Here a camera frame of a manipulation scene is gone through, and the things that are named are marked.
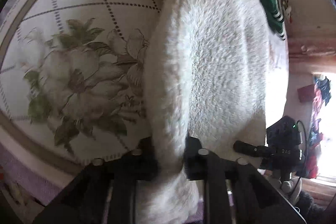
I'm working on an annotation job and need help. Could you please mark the pile of mixed clothes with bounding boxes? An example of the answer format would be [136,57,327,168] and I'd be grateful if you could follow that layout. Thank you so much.
[297,74,333,180]

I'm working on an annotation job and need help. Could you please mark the white fluffy towel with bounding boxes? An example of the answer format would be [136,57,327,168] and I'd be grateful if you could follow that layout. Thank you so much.
[136,0,289,224]

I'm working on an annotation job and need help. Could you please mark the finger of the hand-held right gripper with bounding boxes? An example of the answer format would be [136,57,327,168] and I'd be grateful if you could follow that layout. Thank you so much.
[233,140,277,158]

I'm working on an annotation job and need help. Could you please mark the person's right hand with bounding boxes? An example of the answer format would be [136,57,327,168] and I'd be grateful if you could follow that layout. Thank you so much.
[280,175,303,204]

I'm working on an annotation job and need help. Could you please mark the purple floral blanket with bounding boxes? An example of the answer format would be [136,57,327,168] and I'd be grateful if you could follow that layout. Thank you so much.
[0,0,79,217]

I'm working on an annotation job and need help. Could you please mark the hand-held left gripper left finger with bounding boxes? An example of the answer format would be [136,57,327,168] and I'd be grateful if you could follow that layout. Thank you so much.
[34,136,160,224]

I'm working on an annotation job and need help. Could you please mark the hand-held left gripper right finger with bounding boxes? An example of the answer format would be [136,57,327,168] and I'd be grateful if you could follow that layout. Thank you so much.
[184,136,306,224]

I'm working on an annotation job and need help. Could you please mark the white quilted flower mat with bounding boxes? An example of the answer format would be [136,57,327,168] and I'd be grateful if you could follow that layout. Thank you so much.
[0,0,319,178]

